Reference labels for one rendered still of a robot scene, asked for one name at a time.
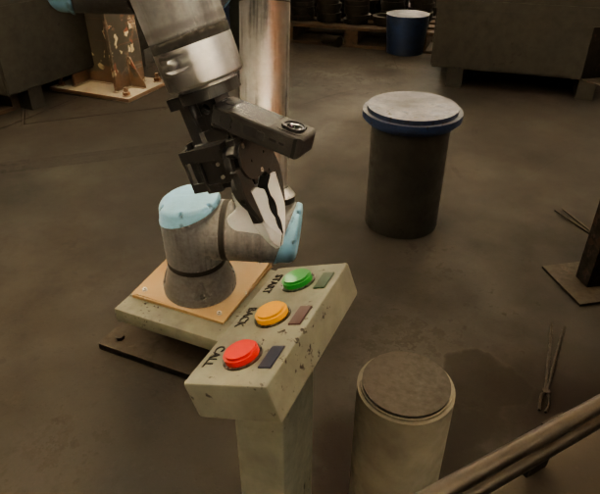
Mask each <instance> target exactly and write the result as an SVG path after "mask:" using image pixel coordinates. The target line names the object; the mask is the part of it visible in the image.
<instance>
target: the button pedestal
mask: <svg viewBox="0 0 600 494"><path fill-rule="evenodd" d="M297 269H306V270H309V271H311V273H312V276H313V278H312V280H311V281H310V282H309V283H308V284H306V285H305V286H303V287H301V288H297V289H292V290H288V289H285V288H284V287H283V285H282V283H281V281H282V279H283V278H284V276H285V275H286V274H287V273H289V272H291V271H294V270H297ZM324 272H334V275H333V276H332V278H331V279H330V281H329V282H328V284H327V285H326V287H325V288H317V289H314V288H313V287H314V286H315V284H316V283H317V281H318V280H319V279H320V277H321V276H322V274H323V273H324ZM356 295H357V290H356V286H355V283H354V280H353V277H352V274H351V272H350V269H349V266H348V264H346V263H343V264H331V265H318V266H307V267H294V268H281V269H277V270H276V271H275V273H274V274H273V275H272V276H271V278H270V279H269V280H268V281H267V283H266V284H265V285H264V286H263V287H262V289H261V290H260V291H259V292H258V293H257V295H256V296H255V297H254V298H253V300H252V301H251V302H250V303H249V304H248V306H247V307H246V308H245V309H244V310H243V312H242V313H241V314H240V315H239V317H238V318H237V319H236V320H235V321H234V323H233V324H232V325H231V326H230V328H229V329H228V330H227V331H226V332H225V334H224V335H223V336H222V337H221V339H220V340H219V341H218V342H217V344H216V345H215V346H214V347H213V348H212V350H211V351H210V352H209V353H208V354H207V356H206V357H205V358H204V359H203V361H202V362H201V363H200V364H199V365H198V367H197V368H196V369H195V370H194V371H193V373H192V374H191V375H190V376H189V378H188V379H187V380H186V381H185V382H184V386H185V388H186V390H187V392H188V394H189V396H190V398H191V400H192V402H193V404H194V406H195V408H196V410H197V412H198V414H199V415H200V416H201V417H206V418H218V419H231V420H235V424H236V435H237V447H238V458H239V468H240V479H241V490H242V494H312V447H313V391H314V367H315V366H316V364H317V362H318V361H319V359H320V357H321V355H322V354H323V352H324V350H325V348H326V346H327V344H328V343H329V341H330V339H331V337H332V336H333V334H334V333H335V332H336V330H337V328H338V326H339V325H340V323H341V321H342V319H343V318H344V316H345V314H346V313H347V311H348V309H349V307H350V306H351V304H352V302H353V301H354V299H355V297H356ZM272 301H280V302H283V303H285V304H286V306H287V309H288V313H287V315H286V316H285V317H284V318H283V319H282V320H280V321H278V322H276V323H273V324H269V325H260V324H258V323H257V321H256V319H255V314H256V313H257V311H258V309H259V308H260V307H262V306H263V305H265V304H267V303H269V302H272ZM300 306H312V308H311V310H310V311H309V313H308V314H307V316H306V317H305V318H304V319H303V321H302V322H301V324H294V325H288V323H289V322H290V320H291V319H292V317H293V316H294V314H295V313H296V311H297V310H298V309H299V307H300ZM243 339H250V340H254V341H256V342H257V344H258V346H259V349H260V352H259V354H258V356H257V357H256V358H255V359H254V360H253V361H252V362H250V363H249V364H247V365H245V366H242V367H239V368H230V367H228V366H227V365H226V364H225V361H224V359H223V355H224V353H225V350H226V349H227V348H228V347H229V346H230V345H231V344H233V343H235V342H237V341H239V340H243ZM273 345H283V346H285V348H284V349H283V351H282V352H281V354H280V355H279V357H278V358H277V360H276V361H275V363H274V364H273V366H272V367H271V368H270V369H258V365H259V364H260V363H261V362H262V361H263V359H264V358H265V356H266V355H267V353H268V352H269V351H270V349H271V348H272V346H273Z"/></svg>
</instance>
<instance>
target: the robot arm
mask: <svg viewBox="0 0 600 494"><path fill-rule="evenodd" d="M229 1H230V0H48V2H49V3H50V5H51V6H52V7H53V8H54V9H55V10H57V11H59V12H62V13H71V14H73V15H75V13H87V14H131V15H136V17H137V19H138V22H139V24H140V26H141V29H142V31H143V34H144V36H145V39H146V41H147V43H148V46H150V47H149V48H150V50H151V53H152V55H153V56H154V59H155V62H156V64H157V67H158V69H159V72H160V74H161V76H162V79H163V81H164V84H165V86H166V88H167V90H168V93H171V94H176V93H179V92H181V93H179V94H178V96H177V97H176V98H172V99H169V100H167V104H168V106H169V109H170V111H171V112H174V111H178V110H180V112H181V115H182V117H183V120H184V122H185V125H186V127H187V129H188V132H189V134H190V137H191V139H192V141H191V142H189V143H188V144H186V145H185V150H183V151H182V152H180V153H179V154H178V156H179V158H180V160H181V163H182V165H183V167H184V170H185V172H186V174H187V177H188V179H189V181H190V184H187V185H183V186H181V187H178V188H176V189H174V190H172V191H171V192H170V193H168V194H167V195H166V196H165V197H164V198H163V199H162V200H161V202H160V205H159V224H160V226H161V231H162V236H163V242H164V247H165V252H166V258H167V263H168V265H167V268H166V272H165V276H164V280H163V285H164V290H165V294H166V296H167V297H168V299H169V300H170V301H171V302H173V303H174V304H176V305H178V306H181V307H184V308H191V309H200V308H207V307H211V306H214V305H217V304H219V303H221V302H222V301H223V300H225V299H226V298H227V297H229V296H230V295H231V293H232V292H233V290H234V289H235V286H236V274H235V270H234V268H233V266H232V265H231V263H230V261H239V262H257V263H274V264H276V263H291V262H292V261H294V259H295V258H296V255H297V250H298V245H299V239H300V232H301V225H302V216H303V204H302V203H300V202H297V203H296V202H295V193H294V191H293V190H292V189H291V188H290V187H289V186H288V185H287V157H288V158H291V159H293V160H296V159H298V158H300V157H301V156H302V155H304V154H305V153H307V152H308V151H310V150H311V149H312V147H313V142H314V138H315V134H316V130H315V129H314V128H313V127H310V126H308V125H305V124H303V123H300V122H297V121H295V120H292V119H289V118H288V94H289V41H290V0H239V52H238V49H237V46H236V44H235V41H234V38H233V35H232V32H231V30H230V27H229V24H228V21H227V20H226V16H225V11H224V8H225V7H226V5H227V4H228V3H229ZM238 71H239V77H238V74H234V73H235V72H238ZM237 87H239V90H240V99H239V98H236V97H234V96H232V97H230V98H229V95H228V93H229V92H230V91H231V90H233V89H235V88H237ZM188 164H190V166H191V168H192V170H193V172H194V174H195V177H196V179H197V182H198V183H197V184H195V183H194V181H193V178H192V176H191V174H190V171H189V169H188V166H187V165H188ZM227 187H231V190H232V199H221V194H220V193H219V192H223V191H224V190H225V189H226V188H227Z"/></svg>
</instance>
